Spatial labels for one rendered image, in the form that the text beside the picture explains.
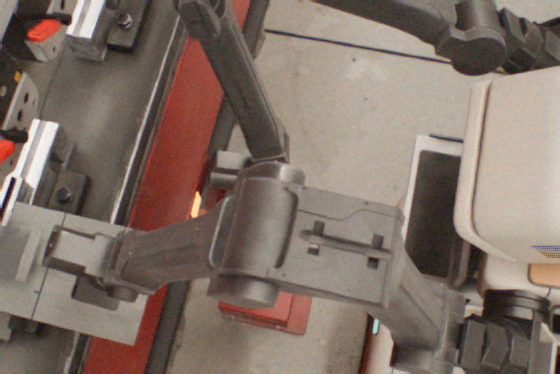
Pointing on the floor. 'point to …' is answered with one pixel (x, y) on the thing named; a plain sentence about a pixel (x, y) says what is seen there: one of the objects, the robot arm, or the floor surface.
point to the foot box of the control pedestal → (297, 314)
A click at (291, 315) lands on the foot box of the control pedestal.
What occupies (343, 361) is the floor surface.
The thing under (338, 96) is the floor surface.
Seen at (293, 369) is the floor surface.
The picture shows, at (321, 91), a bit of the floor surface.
